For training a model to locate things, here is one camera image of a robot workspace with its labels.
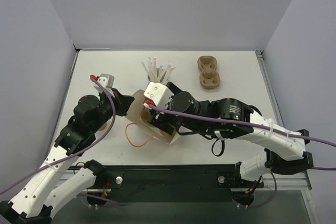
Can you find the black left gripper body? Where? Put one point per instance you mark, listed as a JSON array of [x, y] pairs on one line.
[[119, 102]]

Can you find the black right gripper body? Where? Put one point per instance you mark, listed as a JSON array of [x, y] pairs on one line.
[[159, 123]]

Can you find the beige paper takeout bag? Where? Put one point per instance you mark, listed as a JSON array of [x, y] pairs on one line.
[[139, 114]]

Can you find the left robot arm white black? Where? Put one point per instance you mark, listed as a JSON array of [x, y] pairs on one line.
[[40, 199]]

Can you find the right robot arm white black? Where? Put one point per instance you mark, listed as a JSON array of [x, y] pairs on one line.
[[230, 119]]

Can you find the stack of paper cups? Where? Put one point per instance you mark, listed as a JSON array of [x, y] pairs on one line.
[[102, 127]]

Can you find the white straw holder cup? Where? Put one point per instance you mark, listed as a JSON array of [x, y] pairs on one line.
[[154, 79]]

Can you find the brown pulp cup carrier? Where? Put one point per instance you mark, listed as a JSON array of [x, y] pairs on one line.
[[209, 77]]

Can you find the wrapped white straws bundle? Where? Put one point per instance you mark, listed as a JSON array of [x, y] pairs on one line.
[[153, 69]]

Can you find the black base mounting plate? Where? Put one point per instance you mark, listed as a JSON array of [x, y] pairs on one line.
[[172, 183]]

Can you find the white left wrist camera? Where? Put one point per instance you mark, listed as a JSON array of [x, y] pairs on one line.
[[104, 80]]

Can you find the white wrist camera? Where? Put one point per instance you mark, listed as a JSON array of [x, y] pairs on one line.
[[104, 80], [158, 95]]

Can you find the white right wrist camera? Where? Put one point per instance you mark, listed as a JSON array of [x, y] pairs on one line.
[[158, 95]]

